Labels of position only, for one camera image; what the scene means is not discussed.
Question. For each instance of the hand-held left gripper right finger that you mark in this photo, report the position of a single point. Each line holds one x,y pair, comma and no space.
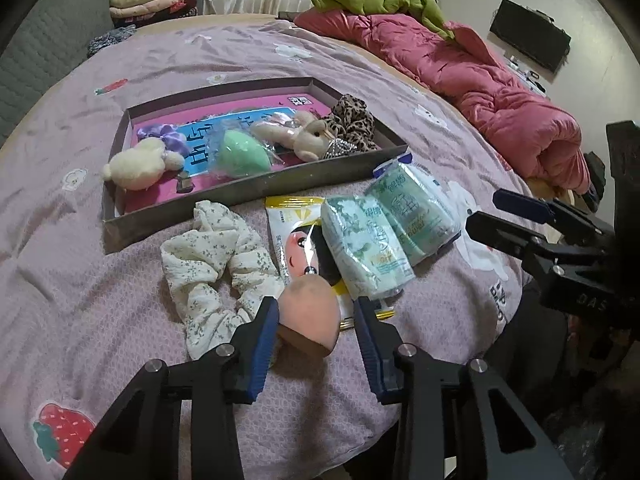
370,355

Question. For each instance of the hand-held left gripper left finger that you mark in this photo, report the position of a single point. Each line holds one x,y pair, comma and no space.
260,355

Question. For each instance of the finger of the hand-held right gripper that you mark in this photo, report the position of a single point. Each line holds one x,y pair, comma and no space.
520,202
500,237

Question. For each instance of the peach makeup sponge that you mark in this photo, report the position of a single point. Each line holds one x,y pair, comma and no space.
310,310

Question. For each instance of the green tissue packet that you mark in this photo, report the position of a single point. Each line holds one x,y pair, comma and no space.
420,215
370,250

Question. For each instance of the white floral scrunchie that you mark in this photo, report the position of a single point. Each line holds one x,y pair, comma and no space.
210,250

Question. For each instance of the blue and white tissue packet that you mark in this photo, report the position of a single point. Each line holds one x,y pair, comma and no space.
392,162

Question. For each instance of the yellow cartoon wet wipes packet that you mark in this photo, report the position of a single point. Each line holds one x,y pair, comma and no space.
292,225

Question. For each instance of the shallow brown cardboard box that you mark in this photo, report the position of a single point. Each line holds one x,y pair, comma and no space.
210,205

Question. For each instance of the leopard print scrunchie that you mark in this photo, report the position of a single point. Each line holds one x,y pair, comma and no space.
355,120

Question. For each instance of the green makeup sponge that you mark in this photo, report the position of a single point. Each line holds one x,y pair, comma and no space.
242,152

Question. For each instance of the beige plush bunny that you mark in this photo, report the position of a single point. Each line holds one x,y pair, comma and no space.
310,140

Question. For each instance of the cream plush doll purple dress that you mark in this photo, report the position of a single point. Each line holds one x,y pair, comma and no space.
137,165

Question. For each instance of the pink quilt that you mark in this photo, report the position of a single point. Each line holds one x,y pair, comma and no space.
480,90

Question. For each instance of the cluttered white tv shelf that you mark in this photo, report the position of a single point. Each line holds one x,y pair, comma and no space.
525,72

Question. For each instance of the purple printed bed blanket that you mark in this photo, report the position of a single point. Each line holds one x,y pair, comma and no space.
75,270

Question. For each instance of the green garment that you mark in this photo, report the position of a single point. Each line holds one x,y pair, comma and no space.
380,0

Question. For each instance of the blue patterned knit cloth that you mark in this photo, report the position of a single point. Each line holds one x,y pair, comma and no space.
112,40

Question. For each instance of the grey quilted headboard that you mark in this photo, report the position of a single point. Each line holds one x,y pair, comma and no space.
50,35

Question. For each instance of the black wall television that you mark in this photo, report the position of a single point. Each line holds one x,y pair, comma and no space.
530,35

